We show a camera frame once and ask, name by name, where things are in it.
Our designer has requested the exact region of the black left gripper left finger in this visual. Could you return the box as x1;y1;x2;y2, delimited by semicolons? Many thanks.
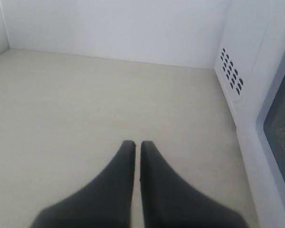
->
31;140;136;228

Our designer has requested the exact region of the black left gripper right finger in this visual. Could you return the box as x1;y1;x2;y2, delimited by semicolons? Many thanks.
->
140;141;248;228

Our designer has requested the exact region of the white microwave door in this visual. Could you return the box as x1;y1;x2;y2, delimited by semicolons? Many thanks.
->
235;39;285;228

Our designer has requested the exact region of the white microwave oven body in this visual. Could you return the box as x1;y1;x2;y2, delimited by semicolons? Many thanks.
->
214;0;285;126

